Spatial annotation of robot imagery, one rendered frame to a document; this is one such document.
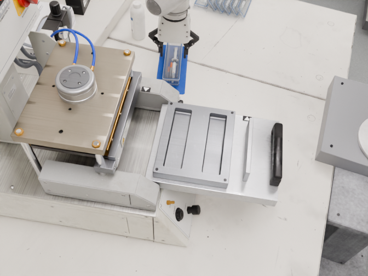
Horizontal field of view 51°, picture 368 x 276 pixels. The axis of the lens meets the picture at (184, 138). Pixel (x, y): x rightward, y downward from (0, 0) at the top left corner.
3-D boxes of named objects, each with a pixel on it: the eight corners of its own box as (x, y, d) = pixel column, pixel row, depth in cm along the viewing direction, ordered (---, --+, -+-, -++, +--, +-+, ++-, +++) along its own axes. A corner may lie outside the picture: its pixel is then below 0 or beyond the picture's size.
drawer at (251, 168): (144, 187, 89) (143, 170, 82) (162, 112, 101) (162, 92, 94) (274, 208, 87) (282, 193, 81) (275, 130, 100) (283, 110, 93)
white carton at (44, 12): (19, 63, 127) (11, 46, 121) (43, 18, 140) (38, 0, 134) (55, 68, 126) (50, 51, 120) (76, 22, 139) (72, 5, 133)
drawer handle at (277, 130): (269, 185, 86) (273, 176, 83) (271, 131, 95) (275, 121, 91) (278, 187, 86) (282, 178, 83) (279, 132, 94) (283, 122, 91)
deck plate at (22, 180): (-46, 185, 88) (-47, 183, 87) (15, 74, 107) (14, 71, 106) (155, 218, 86) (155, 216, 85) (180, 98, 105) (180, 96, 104)
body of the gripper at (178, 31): (192, 3, 117) (190, 32, 126) (158, 0, 117) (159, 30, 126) (191, 19, 113) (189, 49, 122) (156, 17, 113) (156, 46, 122)
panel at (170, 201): (188, 240, 100) (157, 207, 87) (202, 144, 117) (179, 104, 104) (195, 240, 100) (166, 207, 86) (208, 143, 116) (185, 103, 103)
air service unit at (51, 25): (46, 73, 101) (30, 28, 89) (64, 35, 109) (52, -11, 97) (65, 76, 101) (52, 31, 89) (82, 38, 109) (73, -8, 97)
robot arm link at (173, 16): (191, -4, 115) (190, 5, 118) (161, -6, 115) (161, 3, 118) (189, 14, 111) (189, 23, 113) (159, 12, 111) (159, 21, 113)
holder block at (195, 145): (153, 177, 86) (152, 171, 84) (168, 107, 97) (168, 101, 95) (226, 188, 85) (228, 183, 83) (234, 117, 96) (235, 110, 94)
